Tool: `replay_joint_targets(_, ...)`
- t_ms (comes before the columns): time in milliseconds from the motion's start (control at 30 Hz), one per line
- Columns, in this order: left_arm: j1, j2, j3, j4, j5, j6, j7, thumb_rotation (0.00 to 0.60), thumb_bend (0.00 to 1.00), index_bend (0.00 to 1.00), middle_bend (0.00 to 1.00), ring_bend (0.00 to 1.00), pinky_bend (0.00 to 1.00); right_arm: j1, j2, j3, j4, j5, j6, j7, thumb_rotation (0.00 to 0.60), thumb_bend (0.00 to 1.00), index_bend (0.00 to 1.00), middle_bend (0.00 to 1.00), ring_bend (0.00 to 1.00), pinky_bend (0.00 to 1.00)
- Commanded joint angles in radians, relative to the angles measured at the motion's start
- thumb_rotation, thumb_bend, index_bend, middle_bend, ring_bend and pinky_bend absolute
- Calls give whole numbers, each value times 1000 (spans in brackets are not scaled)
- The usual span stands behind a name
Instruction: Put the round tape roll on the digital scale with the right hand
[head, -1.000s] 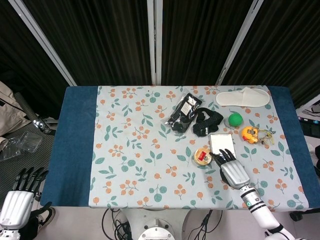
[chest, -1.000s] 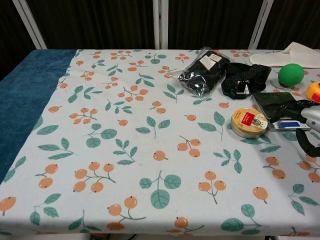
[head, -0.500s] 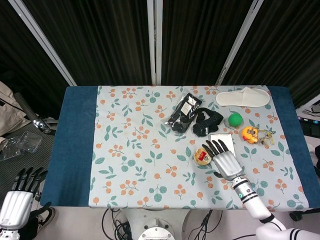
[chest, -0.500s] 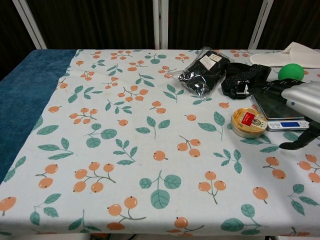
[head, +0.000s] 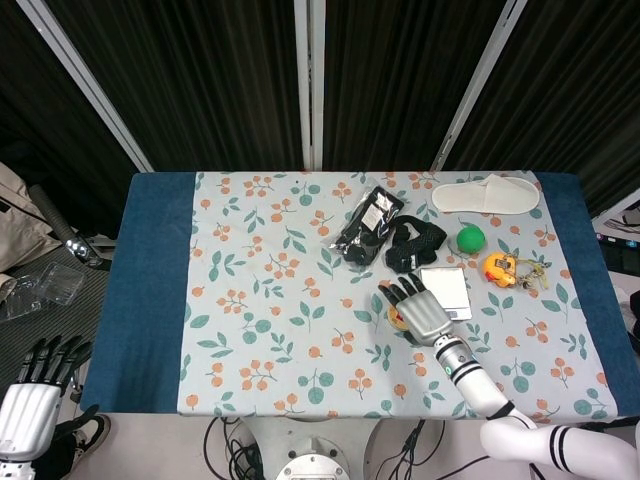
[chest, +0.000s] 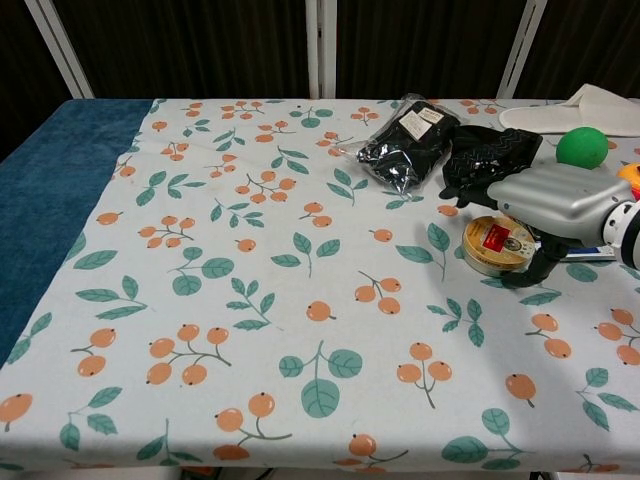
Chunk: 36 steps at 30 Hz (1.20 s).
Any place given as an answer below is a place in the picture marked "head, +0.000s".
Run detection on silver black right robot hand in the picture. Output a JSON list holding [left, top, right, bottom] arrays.
[[378, 272, 455, 348]]

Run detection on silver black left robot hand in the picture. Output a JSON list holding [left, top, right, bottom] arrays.
[[0, 335, 94, 464]]

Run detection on round yellow tin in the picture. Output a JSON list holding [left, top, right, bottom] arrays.
[[387, 302, 416, 332]]

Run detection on grey round robot base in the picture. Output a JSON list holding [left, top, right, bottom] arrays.
[[248, 417, 387, 480]]

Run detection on digital kitchen scale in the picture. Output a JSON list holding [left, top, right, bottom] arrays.
[[418, 267, 474, 322]]

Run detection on black sneaker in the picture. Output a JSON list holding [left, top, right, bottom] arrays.
[[53, 403, 113, 475]]

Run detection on black folded cloth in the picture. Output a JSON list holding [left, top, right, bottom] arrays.
[[384, 214, 448, 274]]

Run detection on yellow duck toy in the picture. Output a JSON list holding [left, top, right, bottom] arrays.
[[482, 252, 519, 290]]

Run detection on green ball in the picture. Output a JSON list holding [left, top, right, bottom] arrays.
[[456, 225, 487, 254]]

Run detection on black socks in plastic bag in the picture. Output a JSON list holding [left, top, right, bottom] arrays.
[[327, 184, 405, 267]]

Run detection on clear plastic tray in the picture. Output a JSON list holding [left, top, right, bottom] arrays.
[[0, 261, 86, 322]]

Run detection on white disposable slipper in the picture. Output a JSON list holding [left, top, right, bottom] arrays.
[[431, 173, 541, 215]]

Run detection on floral fruit print tablecloth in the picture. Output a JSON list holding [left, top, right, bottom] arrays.
[[177, 171, 621, 419]]

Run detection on blue plush table cover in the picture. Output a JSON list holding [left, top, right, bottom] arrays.
[[79, 171, 640, 416]]

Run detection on beige fabric bag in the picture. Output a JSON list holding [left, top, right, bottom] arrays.
[[0, 161, 64, 274]]

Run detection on black curtain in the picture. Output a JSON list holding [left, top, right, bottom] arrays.
[[0, 0, 640, 236]]

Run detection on keychain with small charms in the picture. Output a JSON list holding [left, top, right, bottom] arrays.
[[514, 254, 554, 294]]

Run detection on black cable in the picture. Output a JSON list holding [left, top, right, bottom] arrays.
[[203, 416, 262, 480], [385, 418, 432, 480]]

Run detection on black handle with chrome joint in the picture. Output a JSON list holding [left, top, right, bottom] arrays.
[[29, 183, 112, 272]]

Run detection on white frame pole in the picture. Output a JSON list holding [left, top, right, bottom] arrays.
[[293, 0, 327, 172], [14, 0, 154, 174], [431, 0, 529, 174]]

